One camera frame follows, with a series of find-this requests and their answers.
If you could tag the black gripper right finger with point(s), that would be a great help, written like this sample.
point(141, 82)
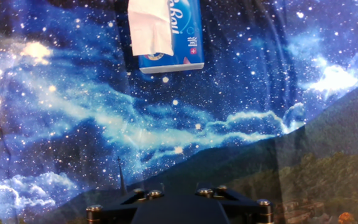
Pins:
point(247, 208)

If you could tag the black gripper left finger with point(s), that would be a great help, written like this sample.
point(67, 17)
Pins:
point(117, 207)

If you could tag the white paper napkin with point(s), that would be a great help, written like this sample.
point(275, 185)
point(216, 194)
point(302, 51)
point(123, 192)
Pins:
point(149, 28)

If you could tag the galaxy print tablecloth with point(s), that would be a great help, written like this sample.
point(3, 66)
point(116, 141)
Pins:
point(73, 109)

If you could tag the blue tissue pack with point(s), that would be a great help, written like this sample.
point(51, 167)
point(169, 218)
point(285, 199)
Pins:
point(188, 31)

